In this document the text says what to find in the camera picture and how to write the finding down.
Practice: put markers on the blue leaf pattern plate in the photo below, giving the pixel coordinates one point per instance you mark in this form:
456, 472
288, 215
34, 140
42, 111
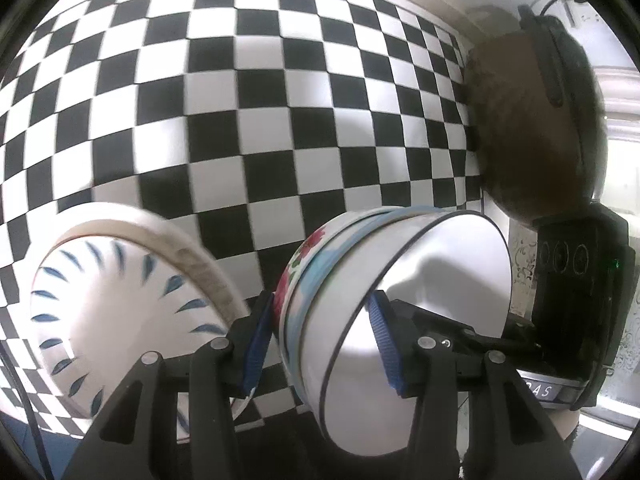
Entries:
125, 310

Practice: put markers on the white bowl with black rim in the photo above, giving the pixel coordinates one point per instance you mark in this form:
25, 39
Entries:
440, 270

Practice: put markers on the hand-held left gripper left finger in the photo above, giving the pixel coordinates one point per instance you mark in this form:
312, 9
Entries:
257, 347

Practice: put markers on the black and white checkered mat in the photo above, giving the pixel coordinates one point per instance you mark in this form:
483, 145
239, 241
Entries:
280, 85

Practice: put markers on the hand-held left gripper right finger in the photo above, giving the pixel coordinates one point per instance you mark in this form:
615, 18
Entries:
386, 345

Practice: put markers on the floral bowl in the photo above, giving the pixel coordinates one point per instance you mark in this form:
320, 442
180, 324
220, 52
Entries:
310, 265

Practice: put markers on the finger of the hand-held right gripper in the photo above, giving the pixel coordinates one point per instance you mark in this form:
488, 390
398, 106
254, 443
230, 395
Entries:
475, 334

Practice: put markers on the large white plate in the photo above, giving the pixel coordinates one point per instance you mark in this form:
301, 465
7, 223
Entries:
150, 222

